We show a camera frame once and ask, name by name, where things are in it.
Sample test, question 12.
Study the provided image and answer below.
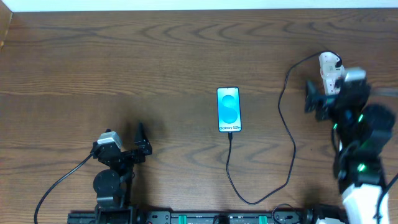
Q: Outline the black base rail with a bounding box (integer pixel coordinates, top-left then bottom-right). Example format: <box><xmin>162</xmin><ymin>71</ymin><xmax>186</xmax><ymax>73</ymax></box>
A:
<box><xmin>67</xmin><ymin>210</ymin><xmax>346</xmax><ymax>224</ymax></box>

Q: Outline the white power strip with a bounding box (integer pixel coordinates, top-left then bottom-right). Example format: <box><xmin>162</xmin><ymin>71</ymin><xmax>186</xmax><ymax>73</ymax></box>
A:
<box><xmin>318</xmin><ymin>52</ymin><xmax>346</xmax><ymax>96</ymax></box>

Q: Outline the black charging cable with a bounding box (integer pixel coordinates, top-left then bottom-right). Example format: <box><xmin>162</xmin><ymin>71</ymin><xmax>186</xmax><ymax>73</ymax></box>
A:
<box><xmin>225</xmin><ymin>50</ymin><xmax>343</xmax><ymax>205</ymax></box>

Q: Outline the brown cardboard panel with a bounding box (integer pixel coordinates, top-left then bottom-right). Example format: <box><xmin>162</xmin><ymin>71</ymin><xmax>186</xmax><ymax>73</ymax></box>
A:
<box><xmin>0</xmin><ymin>1</ymin><xmax>13</xmax><ymax>49</ymax></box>

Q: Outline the blue Galaxy smartphone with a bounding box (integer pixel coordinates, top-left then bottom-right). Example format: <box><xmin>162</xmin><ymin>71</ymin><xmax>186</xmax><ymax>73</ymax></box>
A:
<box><xmin>216</xmin><ymin>86</ymin><xmax>242</xmax><ymax>133</ymax></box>

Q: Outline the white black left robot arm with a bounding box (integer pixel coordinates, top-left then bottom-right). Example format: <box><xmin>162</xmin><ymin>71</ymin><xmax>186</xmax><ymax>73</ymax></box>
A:
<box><xmin>90</xmin><ymin>123</ymin><xmax>152</xmax><ymax>223</ymax></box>

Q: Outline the white USB charger adapter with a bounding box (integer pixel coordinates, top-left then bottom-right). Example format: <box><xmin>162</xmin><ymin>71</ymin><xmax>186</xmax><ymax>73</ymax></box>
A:
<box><xmin>319</xmin><ymin>53</ymin><xmax>345</xmax><ymax>79</ymax></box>

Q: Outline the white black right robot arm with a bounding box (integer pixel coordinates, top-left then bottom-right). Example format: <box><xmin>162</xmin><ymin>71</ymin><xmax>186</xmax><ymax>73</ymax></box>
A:
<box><xmin>305</xmin><ymin>80</ymin><xmax>396</xmax><ymax>223</ymax></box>

